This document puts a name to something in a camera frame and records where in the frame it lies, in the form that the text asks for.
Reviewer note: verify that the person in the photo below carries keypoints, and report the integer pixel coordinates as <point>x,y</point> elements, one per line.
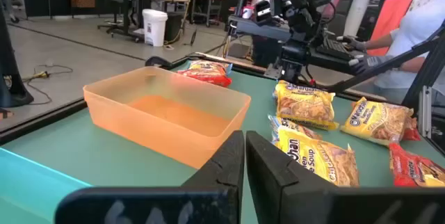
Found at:
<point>420,25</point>

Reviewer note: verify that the person's hand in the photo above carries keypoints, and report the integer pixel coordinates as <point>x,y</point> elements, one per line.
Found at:
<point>368,63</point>
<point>353,43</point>

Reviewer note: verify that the orange translucent plastic bin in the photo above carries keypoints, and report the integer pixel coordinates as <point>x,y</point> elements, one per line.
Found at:
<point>174,112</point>

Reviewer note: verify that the teal plastic bin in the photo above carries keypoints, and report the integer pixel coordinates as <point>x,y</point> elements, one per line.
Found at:
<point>28,189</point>

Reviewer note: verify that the orange ramen pack blue-edged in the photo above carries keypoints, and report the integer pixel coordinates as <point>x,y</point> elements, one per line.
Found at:
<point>208,65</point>

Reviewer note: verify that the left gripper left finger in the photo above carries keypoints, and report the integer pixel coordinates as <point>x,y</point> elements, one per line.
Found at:
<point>208,203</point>

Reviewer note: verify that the black keyboard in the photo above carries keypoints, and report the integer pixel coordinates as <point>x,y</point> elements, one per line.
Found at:
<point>333,48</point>

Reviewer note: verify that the black trash bin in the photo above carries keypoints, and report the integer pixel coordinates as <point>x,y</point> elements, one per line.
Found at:
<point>174,25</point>

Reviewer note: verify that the yellow creamy chicken ramen pack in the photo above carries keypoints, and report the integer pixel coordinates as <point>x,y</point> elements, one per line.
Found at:
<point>292,125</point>

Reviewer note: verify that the orange-red cloth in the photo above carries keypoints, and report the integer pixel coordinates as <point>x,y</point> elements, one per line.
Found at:
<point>389,18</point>

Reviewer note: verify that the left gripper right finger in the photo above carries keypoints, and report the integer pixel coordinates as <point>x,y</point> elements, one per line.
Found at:
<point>295,203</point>

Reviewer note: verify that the black right support strut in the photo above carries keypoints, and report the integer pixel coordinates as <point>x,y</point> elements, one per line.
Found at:
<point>382,65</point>

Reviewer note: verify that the orange saucy noodles pack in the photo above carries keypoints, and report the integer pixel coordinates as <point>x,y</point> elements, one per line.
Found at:
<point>406,168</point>

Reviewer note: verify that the black stand base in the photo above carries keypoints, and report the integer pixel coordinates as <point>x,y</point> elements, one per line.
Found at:
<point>10,78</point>

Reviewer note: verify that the red ramen pack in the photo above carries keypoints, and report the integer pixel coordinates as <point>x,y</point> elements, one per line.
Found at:
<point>208,79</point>
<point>412,131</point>

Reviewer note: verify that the white trash bin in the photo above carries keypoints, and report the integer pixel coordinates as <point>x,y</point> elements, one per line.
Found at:
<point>154,29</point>

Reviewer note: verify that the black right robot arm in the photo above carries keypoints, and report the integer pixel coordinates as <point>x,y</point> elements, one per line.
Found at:
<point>293,57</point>

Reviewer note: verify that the white red cup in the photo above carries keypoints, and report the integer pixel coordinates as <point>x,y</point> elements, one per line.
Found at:
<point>247,12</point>

